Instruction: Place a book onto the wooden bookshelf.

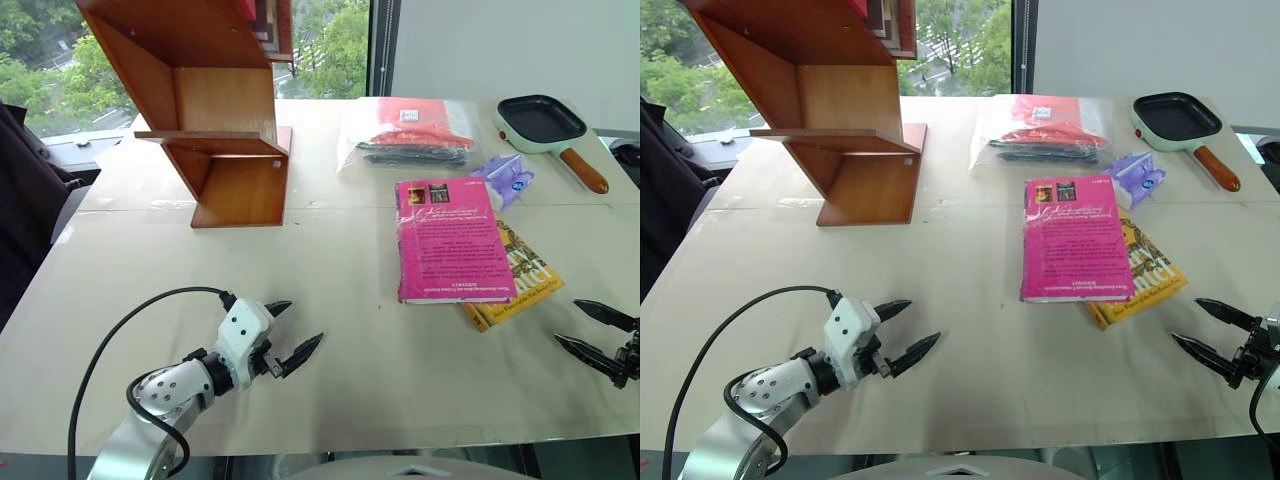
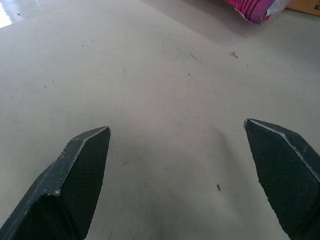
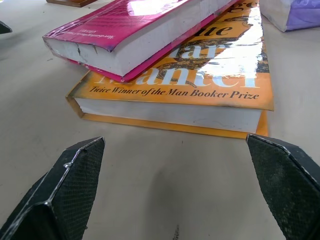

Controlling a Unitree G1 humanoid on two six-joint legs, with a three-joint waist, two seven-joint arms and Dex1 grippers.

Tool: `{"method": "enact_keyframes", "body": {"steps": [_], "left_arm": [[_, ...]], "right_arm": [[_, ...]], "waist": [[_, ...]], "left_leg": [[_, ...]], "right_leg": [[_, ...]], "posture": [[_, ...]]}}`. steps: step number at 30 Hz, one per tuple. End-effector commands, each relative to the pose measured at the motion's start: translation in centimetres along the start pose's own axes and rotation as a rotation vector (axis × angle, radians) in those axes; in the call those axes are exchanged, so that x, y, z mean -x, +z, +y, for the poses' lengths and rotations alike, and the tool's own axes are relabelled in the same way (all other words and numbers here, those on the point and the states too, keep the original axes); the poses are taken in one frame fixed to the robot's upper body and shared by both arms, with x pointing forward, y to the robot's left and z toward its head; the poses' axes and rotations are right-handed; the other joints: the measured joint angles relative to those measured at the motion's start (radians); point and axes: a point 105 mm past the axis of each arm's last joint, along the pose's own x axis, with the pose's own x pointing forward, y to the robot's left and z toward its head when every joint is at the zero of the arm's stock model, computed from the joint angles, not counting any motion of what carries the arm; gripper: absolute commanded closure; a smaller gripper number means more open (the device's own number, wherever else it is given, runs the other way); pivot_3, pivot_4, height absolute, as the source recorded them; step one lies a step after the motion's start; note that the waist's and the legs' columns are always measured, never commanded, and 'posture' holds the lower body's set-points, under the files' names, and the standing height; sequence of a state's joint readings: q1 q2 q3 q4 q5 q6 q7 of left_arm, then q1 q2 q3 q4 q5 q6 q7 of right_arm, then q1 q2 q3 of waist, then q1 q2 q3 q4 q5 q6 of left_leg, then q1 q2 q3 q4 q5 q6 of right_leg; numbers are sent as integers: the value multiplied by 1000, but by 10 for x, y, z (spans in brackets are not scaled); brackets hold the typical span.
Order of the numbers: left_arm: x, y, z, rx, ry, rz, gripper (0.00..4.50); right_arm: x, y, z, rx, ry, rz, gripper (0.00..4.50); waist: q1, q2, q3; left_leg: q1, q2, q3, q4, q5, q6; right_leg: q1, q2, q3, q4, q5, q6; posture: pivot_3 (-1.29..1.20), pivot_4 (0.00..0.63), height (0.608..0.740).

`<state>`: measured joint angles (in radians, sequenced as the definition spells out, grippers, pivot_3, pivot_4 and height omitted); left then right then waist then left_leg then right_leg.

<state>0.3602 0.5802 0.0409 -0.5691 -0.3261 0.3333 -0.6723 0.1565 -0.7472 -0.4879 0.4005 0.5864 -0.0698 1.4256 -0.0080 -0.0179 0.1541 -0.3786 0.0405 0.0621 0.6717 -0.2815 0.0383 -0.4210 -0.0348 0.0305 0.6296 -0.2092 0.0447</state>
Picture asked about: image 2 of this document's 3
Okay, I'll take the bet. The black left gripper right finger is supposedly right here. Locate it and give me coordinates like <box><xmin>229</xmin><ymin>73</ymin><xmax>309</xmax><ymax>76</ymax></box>
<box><xmin>243</xmin><ymin>118</ymin><xmax>320</xmax><ymax>240</ymax></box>

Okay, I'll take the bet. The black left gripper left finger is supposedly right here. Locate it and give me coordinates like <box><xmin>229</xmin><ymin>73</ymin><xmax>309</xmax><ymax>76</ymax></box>
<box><xmin>0</xmin><ymin>126</ymin><xmax>112</xmax><ymax>240</ymax></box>

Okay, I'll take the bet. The pink patterned bag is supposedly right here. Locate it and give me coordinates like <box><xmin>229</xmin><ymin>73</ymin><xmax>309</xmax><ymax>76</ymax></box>
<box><xmin>224</xmin><ymin>0</ymin><xmax>292</xmax><ymax>24</ymax></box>

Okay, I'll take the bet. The brown cardboard box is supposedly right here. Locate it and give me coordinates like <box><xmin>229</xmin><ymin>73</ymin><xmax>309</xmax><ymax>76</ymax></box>
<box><xmin>285</xmin><ymin>0</ymin><xmax>320</xmax><ymax>16</ymax></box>

